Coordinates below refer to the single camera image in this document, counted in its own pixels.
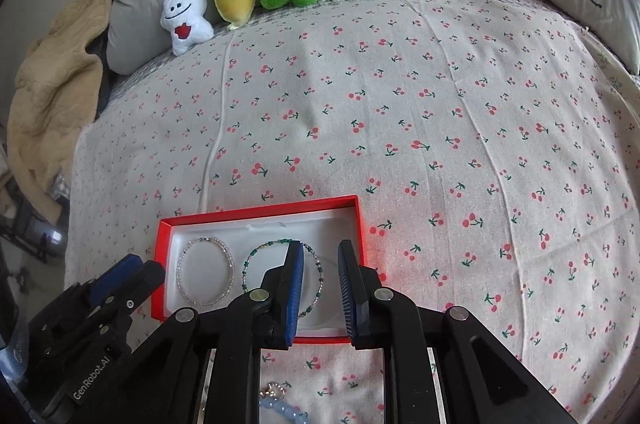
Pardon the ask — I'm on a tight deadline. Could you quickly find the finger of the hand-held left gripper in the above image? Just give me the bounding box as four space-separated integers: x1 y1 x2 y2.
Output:
97 260 167 322
89 254 144 301

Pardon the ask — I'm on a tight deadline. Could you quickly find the white plush toy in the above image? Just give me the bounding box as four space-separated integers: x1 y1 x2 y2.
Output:
160 0 215 56

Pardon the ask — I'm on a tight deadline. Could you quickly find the blue bead bracelet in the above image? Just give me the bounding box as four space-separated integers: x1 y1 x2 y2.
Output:
257 380 314 424

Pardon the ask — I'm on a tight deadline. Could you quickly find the red jewelry box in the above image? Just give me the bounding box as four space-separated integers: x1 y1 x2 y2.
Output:
150 195 372 346

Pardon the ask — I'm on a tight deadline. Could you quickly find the clear bead bracelet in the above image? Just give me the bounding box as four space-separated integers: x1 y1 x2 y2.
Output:
178 236 236 306

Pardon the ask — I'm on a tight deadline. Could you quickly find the beige blanket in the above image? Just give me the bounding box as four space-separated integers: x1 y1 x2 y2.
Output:
7 0 114 211

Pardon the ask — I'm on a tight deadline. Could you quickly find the cherry print bedsheet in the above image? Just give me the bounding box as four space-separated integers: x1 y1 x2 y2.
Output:
64 0 640 424

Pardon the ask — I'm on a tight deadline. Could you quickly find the green bead bracelet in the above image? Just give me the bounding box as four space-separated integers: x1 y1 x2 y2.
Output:
241 239 325 319

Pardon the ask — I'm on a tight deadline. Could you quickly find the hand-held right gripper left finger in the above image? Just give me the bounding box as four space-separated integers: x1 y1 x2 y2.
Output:
117 241 306 424

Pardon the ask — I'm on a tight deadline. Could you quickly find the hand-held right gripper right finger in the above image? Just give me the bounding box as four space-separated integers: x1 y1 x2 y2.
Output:
337 240 581 424

